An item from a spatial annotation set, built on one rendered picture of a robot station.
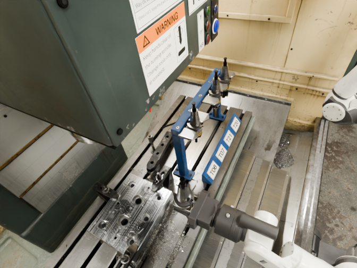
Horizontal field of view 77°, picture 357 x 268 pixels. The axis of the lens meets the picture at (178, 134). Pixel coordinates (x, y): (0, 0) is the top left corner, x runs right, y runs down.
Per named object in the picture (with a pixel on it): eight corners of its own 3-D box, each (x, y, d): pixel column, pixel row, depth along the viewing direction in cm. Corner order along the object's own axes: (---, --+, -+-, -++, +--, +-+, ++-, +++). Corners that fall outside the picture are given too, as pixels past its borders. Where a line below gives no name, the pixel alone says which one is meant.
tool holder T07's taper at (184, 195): (183, 186, 70) (181, 175, 65) (194, 194, 68) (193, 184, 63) (173, 197, 68) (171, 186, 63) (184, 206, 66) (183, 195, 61)
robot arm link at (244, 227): (237, 212, 72) (274, 227, 67) (226, 243, 65) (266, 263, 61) (241, 193, 64) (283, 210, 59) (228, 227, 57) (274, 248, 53)
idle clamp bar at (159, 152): (175, 140, 127) (174, 132, 122) (155, 177, 111) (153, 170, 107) (167, 138, 129) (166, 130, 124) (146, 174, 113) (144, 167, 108)
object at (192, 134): (200, 133, 87) (200, 131, 86) (194, 142, 84) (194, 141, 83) (184, 128, 90) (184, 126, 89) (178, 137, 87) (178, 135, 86)
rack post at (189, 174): (195, 172, 111) (191, 132, 89) (190, 181, 108) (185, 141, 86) (177, 166, 115) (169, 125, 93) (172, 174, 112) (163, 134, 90)
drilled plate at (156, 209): (173, 197, 99) (172, 191, 95) (136, 262, 83) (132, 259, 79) (132, 178, 108) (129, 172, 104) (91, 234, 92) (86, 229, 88)
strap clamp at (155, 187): (173, 179, 110) (169, 161, 99) (160, 202, 102) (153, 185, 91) (168, 177, 111) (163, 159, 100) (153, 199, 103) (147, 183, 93)
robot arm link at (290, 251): (248, 222, 67) (289, 248, 65) (238, 251, 61) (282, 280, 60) (259, 216, 61) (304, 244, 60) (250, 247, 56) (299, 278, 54)
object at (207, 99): (220, 99, 99) (220, 98, 99) (216, 106, 96) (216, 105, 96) (206, 95, 102) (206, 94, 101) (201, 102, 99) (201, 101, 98)
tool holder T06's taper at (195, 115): (191, 118, 91) (190, 105, 86) (202, 119, 89) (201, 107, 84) (188, 125, 88) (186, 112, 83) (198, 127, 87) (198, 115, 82)
